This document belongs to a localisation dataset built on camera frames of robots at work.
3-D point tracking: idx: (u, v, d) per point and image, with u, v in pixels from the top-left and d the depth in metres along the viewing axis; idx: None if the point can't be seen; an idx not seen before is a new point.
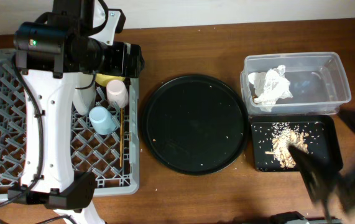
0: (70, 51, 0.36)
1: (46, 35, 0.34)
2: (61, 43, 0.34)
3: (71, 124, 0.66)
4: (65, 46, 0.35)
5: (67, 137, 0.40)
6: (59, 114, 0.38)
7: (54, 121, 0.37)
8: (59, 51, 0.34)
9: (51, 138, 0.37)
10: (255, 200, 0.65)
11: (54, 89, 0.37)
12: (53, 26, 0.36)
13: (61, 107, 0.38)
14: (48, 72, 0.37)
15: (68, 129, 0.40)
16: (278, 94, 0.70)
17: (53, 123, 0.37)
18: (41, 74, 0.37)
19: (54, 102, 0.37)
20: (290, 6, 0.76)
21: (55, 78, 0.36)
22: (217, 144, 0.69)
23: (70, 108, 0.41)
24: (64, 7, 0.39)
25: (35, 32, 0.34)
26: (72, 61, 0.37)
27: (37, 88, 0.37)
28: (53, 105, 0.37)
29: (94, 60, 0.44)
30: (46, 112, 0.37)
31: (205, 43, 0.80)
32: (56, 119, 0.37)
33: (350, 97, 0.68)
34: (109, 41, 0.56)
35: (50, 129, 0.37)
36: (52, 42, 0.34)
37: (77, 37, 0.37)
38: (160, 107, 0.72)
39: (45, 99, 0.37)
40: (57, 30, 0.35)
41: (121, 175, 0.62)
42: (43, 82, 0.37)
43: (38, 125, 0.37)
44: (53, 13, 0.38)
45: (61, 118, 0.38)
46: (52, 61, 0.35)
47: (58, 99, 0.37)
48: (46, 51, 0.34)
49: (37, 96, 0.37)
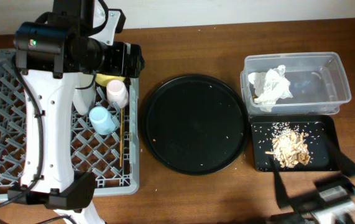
0: (70, 51, 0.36)
1: (46, 35, 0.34)
2: (61, 44, 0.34)
3: (71, 124, 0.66)
4: (65, 46, 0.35)
5: (67, 138, 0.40)
6: (59, 114, 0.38)
7: (54, 121, 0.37)
8: (59, 51, 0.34)
9: (51, 139, 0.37)
10: (255, 200, 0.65)
11: (55, 89, 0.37)
12: (53, 26, 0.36)
13: (61, 107, 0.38)
14: (48, 72, 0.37)
15: (68, 129, 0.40)
16: (278, 94, 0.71)
17: (53, 123, 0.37)
18: (41, 74, 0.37)
19: (54, 102, 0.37)
20: (290, 6, 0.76)
21: (55, 78, 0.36)
22: (217, 144, 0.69)
23: (70, 109, 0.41)
24: (64, 7, 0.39)
25: (36, 32, 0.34)
26: (72, 62, 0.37)
27: (37, 88, 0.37)
28: (53, 105, 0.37)
29: (94, 60, 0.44)
30: (46, 112, 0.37)
31: (205, 43, 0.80)
32: (56, 119, 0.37)
33: (350, 97, 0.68)
34: (109, 41, 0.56)
35: (50, 129, 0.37)
36: (52, 42, 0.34)
37: (77, 37, 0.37)
38: (160, 108, 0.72)
39: (45, 99, 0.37)
40: (57, 30, 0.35)
41: (121, 175, 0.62)
42: (43, 83, 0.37)
43: (38, 125, 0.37)
44: (53, 13, 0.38)
45: (61, 118, 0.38)
46: (52, 61, 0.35)
47: (58, 99, 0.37)
48: (46, 51, 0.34)
49: (37, 96, 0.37)
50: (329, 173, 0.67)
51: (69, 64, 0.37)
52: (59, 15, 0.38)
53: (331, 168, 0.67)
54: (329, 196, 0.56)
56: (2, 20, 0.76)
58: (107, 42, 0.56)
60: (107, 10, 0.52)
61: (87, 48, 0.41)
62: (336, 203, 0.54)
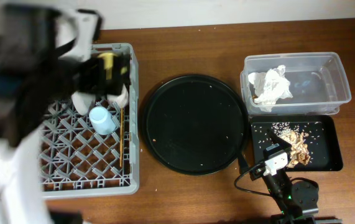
0: (25, 107, 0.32)
1: None
2: (12, 101, 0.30)
3: (71, 124, 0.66)
4: (18, 104, 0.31)
5: (38, 195, 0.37)
6: (22, 183, 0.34)
7: (16, 192, 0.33)
8: (6, 114, 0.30)
9: (16, 212, 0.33)
10: (255, 201, 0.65)
11: (11, 160, 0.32)
12: (3, 75, 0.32)
13: (22, 175, 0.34)
14: None
15: (36, 189, 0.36)
16: (278, 94, 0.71)
17: (15, 196, 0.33)
18: None
19: (13, 174, 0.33)
20: (291, 5, 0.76)
21: (10, 148, 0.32)
22: (218, 144, 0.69)
23: (36, 166, 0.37)
24: (22, 30, 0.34)
25: None
26: (41, 111, 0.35)
27: None
28: (12, 177, 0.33)
29: (86, 75, 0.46)
30: (2, 187, 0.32)
31: (206, 43, 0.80)
32: (19, 188, 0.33)
33: (350, 96, 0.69)
34: (82, 56, 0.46)
35: (12, 202, 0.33)
36: (0, 99, 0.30)
37: (41, 73, 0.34)
38: (160, 108, 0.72)
39: (0, 172, 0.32)
40: (4, 81, 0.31)
41: (121, 175, 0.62)
42: None
43: None
44: (2, 45, 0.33)
45: (25, 184, 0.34)
46: (2, 128, 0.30)
47: (17, 170, 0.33)
48: None
49: None
50: (329, 173, 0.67)
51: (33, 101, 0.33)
52: (9, 54, 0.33)
53: (331, 168, 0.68)
54: (270, 149, 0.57)
56: None
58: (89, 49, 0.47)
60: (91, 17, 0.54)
61: (65, 80, 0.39)
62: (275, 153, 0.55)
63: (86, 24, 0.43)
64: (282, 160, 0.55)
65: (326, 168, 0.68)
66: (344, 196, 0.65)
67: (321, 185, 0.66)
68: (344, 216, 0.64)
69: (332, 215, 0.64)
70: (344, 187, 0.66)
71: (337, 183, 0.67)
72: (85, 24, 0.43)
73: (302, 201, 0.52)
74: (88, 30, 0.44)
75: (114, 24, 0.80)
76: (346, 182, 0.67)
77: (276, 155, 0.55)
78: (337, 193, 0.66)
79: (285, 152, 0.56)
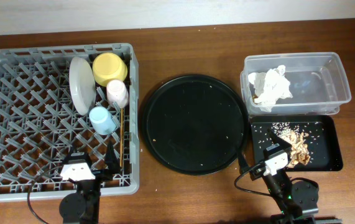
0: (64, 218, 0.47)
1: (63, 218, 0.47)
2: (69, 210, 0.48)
3: (71, 124, 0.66)
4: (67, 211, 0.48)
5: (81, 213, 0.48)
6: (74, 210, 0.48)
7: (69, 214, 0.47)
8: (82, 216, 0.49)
9: None
10: (255, 201, 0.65)
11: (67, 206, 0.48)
12: (73, 211, 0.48)
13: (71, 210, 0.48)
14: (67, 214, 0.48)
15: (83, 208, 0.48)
16: (277, 94, 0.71)
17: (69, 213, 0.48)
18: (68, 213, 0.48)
19: (66, 203, 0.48)
20: (290, 7, 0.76)
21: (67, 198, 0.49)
22: (218, 144, 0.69)
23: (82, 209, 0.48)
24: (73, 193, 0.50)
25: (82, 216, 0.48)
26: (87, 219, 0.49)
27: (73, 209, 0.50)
28: (65, 207, 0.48)
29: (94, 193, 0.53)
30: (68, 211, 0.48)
31: (206, 43, 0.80)
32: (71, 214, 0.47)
33: (350, 96, 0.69)
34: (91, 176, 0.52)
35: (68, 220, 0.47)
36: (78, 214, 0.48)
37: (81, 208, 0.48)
38: (160, 108, 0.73)
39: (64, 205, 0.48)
40: (70, 208, 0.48)
41: (121, 175, 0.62)
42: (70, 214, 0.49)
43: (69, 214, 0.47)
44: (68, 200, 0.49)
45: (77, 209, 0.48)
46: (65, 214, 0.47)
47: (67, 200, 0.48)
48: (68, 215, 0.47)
49: (64, 205, 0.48)
50: (329, 173, 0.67)
51: (92, 179, 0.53)
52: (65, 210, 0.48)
53: (331, 168, 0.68)
54: (270, 149, 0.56)
56: (1, 20, 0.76)
58: (82, 168, 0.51)
60: (82, 167, 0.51)
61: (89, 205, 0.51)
62: (276, 152, 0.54)
63: (85, 168, 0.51)
64: (282, 160, 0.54)
65: (326, 168, 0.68)
66: (345, 196, 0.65)
67: (321, 185, 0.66)
68: (344, 216, 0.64)
69: (332, 215, 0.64)
70: (344, 188, 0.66)
71: (336, 183, 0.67)
72: (78, 170, 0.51)
73: (301, 201, 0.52)
74: (85, 175, 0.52)
75: (114, 24, 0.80)
76: (346, 182, 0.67)
77: (277, 155, 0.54)
78: (337, 193, 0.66)
79: (285, 151, 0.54)
